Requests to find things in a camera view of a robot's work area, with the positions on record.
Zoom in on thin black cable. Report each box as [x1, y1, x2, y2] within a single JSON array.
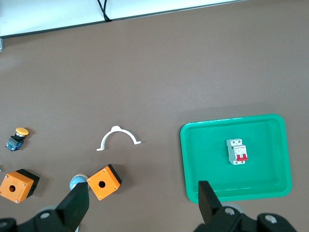
[[96, 0, 113, 23]]

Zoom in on small white pipe clamp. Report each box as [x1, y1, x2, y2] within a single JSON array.
[[96, 125, 142, 152]]

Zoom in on orange button enclosure box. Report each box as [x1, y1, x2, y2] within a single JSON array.
[[86, 164, 123, 201], [0, 169, 41, 204]]

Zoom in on blue dome push button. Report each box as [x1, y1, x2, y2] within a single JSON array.
[[69, 173, 88, 191]]

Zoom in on white circuit breaker red switch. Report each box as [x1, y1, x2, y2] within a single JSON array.
[[226, 138, 249, 166]]

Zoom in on white table border panel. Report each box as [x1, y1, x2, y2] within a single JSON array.
[[0, 0, 234, 39]]

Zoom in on green plastic tray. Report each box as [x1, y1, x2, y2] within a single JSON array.
[[180, 114, 293, 203]]

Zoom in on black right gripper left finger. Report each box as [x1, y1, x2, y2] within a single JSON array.
[[56, 181, 90, 232]]

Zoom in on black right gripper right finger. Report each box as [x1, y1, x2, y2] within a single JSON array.
[[197, 180, 225, 226]]

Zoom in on orange mushroom push button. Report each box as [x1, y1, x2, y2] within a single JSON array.
[[5, 127, 29, 152]]

